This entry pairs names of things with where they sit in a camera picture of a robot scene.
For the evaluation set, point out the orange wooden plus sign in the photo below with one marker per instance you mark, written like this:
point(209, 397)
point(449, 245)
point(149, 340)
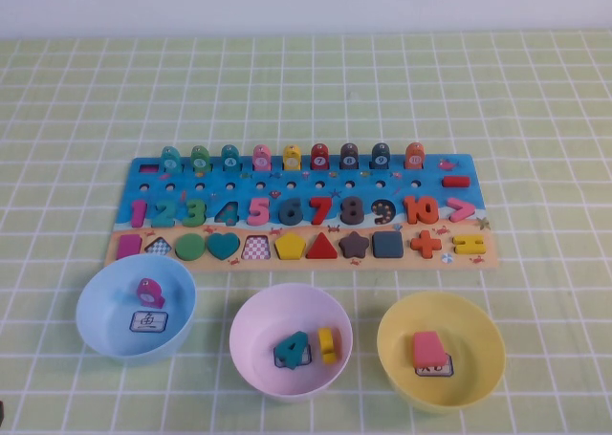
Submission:
point(425, 245)

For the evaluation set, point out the red wooden minus sign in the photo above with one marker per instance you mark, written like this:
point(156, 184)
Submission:
point(455, 181)

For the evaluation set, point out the teal fish piece number two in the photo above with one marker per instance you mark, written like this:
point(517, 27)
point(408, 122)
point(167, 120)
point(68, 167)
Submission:
point(170, 160)

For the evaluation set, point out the brown wooden number eight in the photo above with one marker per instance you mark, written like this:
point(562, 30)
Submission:
point(353, 211)

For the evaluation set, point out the teal wooden heart piece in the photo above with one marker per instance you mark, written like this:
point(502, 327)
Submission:
point(223, 246)

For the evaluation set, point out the green wooden circle piece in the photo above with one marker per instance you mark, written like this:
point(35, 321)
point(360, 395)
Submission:
point(189, 246)

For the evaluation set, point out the brown wooden star piece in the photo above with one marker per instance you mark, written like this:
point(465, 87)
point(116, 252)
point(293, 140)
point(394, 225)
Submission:
point(354, 245)

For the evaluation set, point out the paper label with fish character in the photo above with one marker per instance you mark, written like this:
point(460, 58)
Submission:
point(150, 321)

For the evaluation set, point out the magenta wooden number one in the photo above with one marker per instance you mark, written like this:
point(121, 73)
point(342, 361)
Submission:
point(138, 213)

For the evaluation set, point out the blue wooden puzzle board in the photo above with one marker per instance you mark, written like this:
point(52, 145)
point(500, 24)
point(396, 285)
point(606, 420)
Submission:
point(306, 186)

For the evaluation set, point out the yellow plastic bowl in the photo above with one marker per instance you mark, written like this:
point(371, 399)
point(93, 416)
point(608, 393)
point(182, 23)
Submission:
point(478, 349)

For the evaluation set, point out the teal fish piece number four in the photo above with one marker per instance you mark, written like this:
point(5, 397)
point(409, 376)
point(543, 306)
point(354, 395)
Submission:
point(230, 158)

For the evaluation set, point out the light blue plastic bowl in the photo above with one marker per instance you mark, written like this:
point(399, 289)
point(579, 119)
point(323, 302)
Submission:
point(100, 320)

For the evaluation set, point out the green checked tablecloth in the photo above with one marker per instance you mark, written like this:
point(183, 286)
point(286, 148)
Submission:
point(306, 95)

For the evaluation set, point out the dark blue wooden number six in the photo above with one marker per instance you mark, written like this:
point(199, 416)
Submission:
point(285, 215)

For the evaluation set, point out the brown fish piece number eight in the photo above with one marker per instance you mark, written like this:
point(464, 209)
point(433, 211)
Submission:
point(350, 158)

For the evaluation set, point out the pink wooden trapezoid piece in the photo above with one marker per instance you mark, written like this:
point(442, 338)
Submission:
point(429, 349)

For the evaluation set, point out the pink fish piece number five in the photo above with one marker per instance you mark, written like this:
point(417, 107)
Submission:
point(262, 158)

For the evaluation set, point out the dark blue wooden square piece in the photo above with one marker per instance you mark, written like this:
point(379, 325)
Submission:
point(387, 245)

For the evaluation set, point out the pink wooden greater-than sign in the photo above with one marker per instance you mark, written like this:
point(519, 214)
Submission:
point(467, 210)

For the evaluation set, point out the yellow wooden number nine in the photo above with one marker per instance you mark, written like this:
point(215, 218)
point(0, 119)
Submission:
point(327, 346)

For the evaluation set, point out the magenta wooden fish piece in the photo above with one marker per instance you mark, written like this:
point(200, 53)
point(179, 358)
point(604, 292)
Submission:
point(149, 291)

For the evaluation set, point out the teal wooden number two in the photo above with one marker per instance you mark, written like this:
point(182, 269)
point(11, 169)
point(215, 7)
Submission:
point(163, 221)

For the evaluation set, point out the yellow wooden equals sign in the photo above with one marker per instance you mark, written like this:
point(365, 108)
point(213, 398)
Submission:
point(469, 240)

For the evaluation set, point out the paper label under number four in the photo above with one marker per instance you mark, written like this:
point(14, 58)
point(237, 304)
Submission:
point(308, 356)

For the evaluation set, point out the red wooden triangle piece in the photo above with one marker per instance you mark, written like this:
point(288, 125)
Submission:
point(321, 250)

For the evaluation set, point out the magenta wooden rectangle piece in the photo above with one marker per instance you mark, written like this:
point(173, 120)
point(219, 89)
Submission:
point(127, 246)

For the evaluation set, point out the paper label under trapezoid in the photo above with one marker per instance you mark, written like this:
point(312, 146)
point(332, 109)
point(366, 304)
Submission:
point(440, 371)

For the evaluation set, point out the pink wooden number five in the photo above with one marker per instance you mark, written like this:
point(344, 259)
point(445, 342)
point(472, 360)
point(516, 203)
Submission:
point(259, 212)

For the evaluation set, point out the orange fish piece number ten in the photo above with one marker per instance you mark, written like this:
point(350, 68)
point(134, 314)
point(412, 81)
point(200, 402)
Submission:
point(415, 157)

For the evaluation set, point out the green wooden number three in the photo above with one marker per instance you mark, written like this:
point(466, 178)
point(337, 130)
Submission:
point(196, 212)

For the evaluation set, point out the yellow fish piece number six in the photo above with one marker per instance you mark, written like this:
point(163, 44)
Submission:
point(291, 158)

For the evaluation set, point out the dark grey fish piece nine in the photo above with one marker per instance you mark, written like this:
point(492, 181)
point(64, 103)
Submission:
point(381, 158)

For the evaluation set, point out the orange wooden number ten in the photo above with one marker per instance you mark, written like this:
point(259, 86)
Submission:
point(410, 210)

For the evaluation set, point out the red fish piece number seven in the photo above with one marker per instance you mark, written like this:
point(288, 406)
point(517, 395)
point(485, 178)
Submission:
point(320, 158)

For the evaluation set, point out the light pink plastic bowl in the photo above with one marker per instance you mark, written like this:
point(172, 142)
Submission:
point(258, 320)

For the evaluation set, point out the teal wooden number four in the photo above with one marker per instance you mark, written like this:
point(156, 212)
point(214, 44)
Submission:
point(291, 351)

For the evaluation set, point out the red wooden number seven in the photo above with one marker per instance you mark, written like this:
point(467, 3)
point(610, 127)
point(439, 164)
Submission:
point(325, 207)

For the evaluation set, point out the green fish piece number three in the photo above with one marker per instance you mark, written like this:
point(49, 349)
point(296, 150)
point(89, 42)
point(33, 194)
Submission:
point(200, 159)

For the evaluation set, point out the yellow wooden pentagon piece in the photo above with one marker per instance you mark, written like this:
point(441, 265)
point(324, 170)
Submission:
point(290, 247)

